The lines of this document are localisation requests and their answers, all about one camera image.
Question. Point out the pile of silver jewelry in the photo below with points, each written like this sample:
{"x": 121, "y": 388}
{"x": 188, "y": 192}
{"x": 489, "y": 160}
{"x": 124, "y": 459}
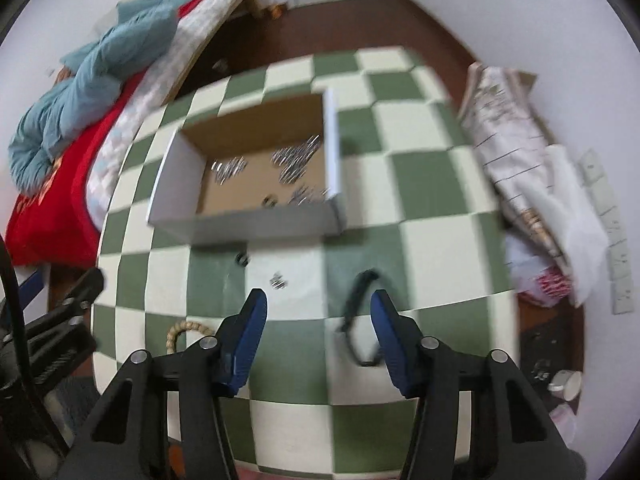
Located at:
{"x": 295, "y": 157}

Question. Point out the white cup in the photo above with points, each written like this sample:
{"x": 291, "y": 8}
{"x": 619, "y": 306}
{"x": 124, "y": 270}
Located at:
{"x": 566, "y": 384}

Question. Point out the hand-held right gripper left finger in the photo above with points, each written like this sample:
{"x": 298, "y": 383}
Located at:
{"x": 247, "y": 345}

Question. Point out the green checkered tablecloth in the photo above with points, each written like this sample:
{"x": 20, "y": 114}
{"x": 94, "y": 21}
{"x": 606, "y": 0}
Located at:
{"x": 425, "y": 210}

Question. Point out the pink plastic container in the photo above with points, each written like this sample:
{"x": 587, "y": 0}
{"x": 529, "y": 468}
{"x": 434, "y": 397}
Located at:
{"x": 564, "y": 419}

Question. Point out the wooden bed frame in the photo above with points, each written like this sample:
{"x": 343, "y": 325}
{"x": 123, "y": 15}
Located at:
{"x": 261, "y": 2}

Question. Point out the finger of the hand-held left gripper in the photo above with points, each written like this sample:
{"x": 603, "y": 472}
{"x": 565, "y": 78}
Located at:
{"x": 65, "y": 347}
{"x": 70, "y": 297}

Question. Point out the white cardboard box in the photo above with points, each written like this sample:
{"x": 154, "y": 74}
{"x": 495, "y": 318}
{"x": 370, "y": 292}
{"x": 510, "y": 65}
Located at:
{"x": 260, "y": 185}

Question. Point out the white plastic bag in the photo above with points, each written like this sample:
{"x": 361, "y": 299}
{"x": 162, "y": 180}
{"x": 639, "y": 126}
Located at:
{"x": 570, "y": 210}

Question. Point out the small silver jewelry piece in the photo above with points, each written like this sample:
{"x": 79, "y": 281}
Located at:
{"x": 278, "y": 280}

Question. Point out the blue quilt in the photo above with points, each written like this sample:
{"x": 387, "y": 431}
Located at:
{"x": 100, "y": 65}

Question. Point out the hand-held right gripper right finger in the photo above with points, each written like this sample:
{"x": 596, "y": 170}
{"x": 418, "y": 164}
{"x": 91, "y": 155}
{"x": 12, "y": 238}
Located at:
{"x": 395, "y": 350}

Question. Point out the red blanket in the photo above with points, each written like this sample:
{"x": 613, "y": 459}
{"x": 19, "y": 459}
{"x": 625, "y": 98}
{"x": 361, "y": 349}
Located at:
{"x": 55, "y": 195}

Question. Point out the floral fabric bag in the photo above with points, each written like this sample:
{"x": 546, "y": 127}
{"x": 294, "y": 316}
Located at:
{"x": 505, "y": 150}

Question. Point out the patterned quilted bedsheet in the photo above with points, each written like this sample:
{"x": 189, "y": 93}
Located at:
{"x": 150, "y": 100}

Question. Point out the red and white packet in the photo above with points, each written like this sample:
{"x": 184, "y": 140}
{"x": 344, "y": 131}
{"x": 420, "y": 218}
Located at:
{"x": 547, "y": 282}

